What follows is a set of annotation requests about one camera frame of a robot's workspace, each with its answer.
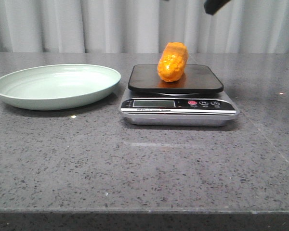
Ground orange corn cob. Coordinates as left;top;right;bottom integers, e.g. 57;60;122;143
158;42;188;82

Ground white pleated curtain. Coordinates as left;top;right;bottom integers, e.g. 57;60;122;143
0;0;289;53

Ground black silver kitchen scale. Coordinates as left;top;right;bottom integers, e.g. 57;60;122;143
119;64;240;127

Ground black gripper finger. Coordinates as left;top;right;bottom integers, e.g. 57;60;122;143
204;0;230;15

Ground pale green round plate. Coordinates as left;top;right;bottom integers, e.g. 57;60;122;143
0;64;121;111

